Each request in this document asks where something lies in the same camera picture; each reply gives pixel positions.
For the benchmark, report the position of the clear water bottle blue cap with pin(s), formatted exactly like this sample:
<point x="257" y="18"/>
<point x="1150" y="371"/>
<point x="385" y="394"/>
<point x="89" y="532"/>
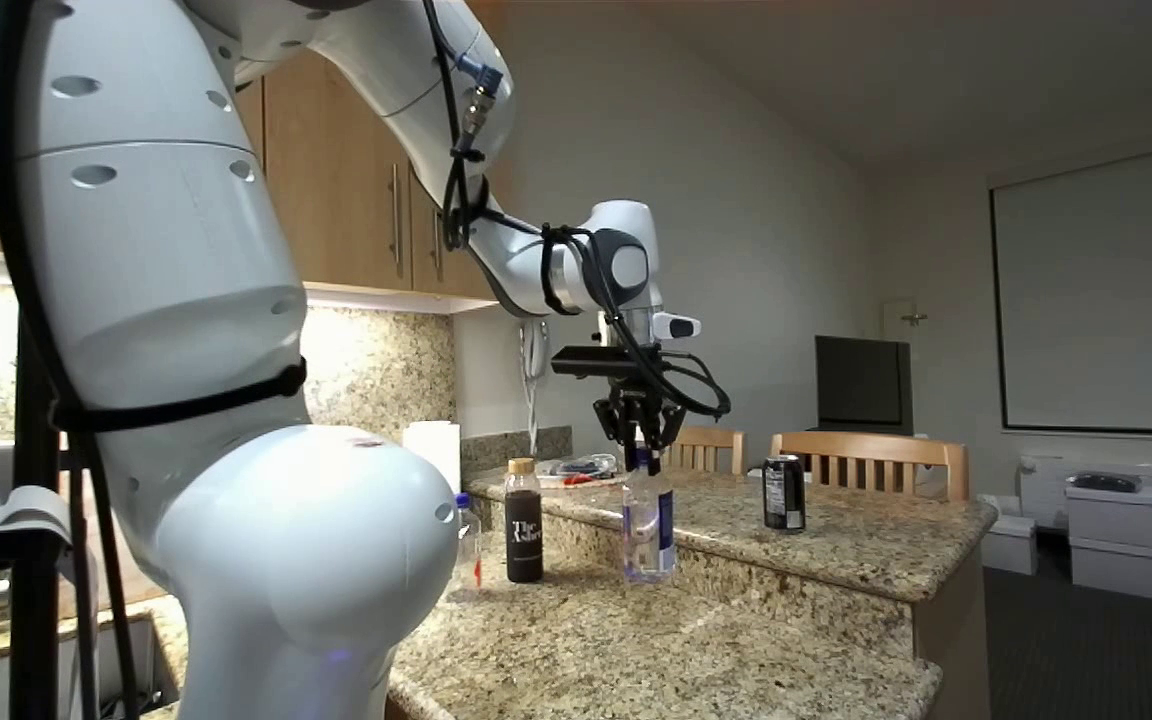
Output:
<point x="651" y="532"/>

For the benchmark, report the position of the white projector screen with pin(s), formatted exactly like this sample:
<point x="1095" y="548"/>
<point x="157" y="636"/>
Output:
<point x="1108" y="294"/>

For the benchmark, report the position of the white printer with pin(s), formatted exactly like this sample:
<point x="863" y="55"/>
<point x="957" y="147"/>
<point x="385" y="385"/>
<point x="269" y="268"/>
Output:
<point x="1120" y="532"/>

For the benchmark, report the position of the white paper towel roll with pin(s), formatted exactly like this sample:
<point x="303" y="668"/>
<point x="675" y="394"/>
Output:
<point x="439" y="445"/>

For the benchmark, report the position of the small white box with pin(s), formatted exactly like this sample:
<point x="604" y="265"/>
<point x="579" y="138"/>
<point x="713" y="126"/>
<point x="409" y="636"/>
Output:
<point x="1008" y="540"/>

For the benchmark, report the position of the wooden wall cabinets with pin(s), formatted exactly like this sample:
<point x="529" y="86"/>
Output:
<point x="339" y="175"/>

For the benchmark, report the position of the dark drink bottle yellow cap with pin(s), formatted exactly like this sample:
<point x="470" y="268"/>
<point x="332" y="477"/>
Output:
<point x="526" y="527"/>

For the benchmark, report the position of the black drink can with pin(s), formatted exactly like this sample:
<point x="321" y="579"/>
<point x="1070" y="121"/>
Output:
<point x="785" y="497"/>

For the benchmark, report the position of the small clear bottle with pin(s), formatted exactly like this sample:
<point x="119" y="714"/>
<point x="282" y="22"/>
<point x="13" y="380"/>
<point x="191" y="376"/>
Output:
<point x="470" y="540"/>

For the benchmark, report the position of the plate with red items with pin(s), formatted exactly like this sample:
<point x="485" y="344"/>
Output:
<point x="581" y="468"/>

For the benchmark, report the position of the black vertical pole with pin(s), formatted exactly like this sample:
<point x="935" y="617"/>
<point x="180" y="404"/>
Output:
<point x="39" y="561"/>

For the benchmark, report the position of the black monitor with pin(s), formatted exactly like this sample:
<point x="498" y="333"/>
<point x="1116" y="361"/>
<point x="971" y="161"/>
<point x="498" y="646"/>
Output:
<point x="867" y="385"/>

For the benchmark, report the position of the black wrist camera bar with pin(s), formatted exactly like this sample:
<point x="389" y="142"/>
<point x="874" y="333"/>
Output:
<point x="599" y="361"/>

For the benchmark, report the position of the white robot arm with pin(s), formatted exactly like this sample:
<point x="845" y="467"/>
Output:
<point x="178" y="265"/>

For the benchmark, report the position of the white cloth strip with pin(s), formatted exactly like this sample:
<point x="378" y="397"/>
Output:
<point x="18" y="512"/>

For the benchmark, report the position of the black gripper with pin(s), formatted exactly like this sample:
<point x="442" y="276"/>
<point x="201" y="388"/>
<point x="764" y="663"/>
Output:
<point x="639" y="404"/>

